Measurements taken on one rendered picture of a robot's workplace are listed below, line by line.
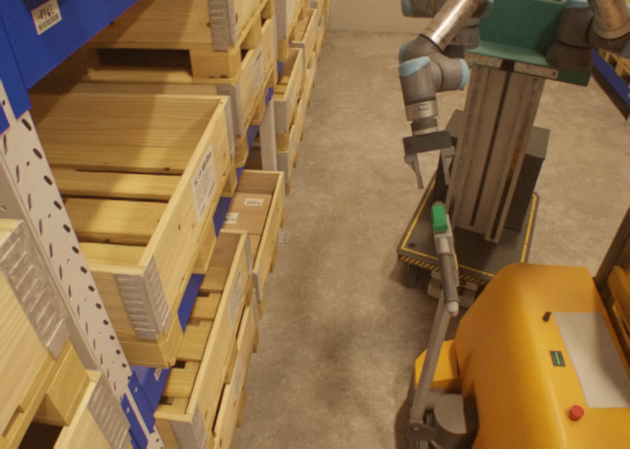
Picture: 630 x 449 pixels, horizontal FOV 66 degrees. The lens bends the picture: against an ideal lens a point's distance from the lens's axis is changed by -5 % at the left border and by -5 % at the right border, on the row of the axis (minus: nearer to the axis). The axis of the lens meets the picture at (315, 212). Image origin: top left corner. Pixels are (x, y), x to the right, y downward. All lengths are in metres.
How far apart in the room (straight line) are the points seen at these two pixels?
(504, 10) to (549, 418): 1.62
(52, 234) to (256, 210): 2.02
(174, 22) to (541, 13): 1.48
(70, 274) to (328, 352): 1.97
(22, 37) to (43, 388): 0.49
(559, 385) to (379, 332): 1.33
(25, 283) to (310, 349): 2.17
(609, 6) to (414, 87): 0.82
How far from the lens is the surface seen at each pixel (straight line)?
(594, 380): 1.82
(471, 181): 2.88
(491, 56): 2.29
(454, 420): 2.12
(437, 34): 1.61
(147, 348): 1.28
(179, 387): 1.80
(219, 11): 1.68
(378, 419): 2.57
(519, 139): 2.66
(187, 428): 1.54
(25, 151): 0.83
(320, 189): 3.79
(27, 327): 0.76
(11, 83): 0.80
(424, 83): 1.42
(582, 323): 1.96
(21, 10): 0.83
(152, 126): 1.81
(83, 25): 0.97
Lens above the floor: 2.25
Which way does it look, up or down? 39 degrees down
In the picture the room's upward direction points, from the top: straight up
